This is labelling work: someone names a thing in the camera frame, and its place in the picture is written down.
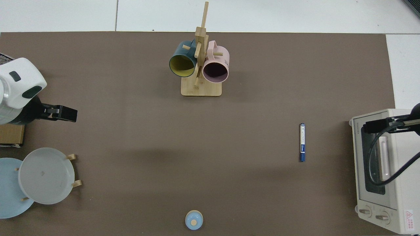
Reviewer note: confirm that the pink cup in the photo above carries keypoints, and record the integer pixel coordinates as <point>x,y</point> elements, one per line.
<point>223,57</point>

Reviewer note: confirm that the wooden cup stand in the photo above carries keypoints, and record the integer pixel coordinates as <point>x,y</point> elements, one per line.
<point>200,89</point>

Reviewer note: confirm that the small blue round thing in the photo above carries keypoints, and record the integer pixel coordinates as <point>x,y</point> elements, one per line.
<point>193,219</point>

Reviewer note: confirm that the dark grey panel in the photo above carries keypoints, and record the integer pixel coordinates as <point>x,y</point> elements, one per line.
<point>414,6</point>

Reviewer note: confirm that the blue and white marker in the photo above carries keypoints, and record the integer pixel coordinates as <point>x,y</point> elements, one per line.
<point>302,141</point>

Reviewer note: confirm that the dark teal cup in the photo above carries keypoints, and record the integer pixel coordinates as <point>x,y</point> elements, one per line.
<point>178,50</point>

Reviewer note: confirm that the pale toaster oven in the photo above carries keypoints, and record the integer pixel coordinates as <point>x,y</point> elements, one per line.
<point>398,196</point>

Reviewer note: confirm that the grey plate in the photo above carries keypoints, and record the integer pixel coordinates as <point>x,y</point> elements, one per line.
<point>46,177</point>

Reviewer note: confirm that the brown table cloth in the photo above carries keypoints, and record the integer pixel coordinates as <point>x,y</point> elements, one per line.
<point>137,137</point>

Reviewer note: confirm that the wooden plate rack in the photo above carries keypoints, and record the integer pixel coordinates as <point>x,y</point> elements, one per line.
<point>76,183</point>

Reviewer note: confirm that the light blue plate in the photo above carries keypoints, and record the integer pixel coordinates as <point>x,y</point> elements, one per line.
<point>10,193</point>

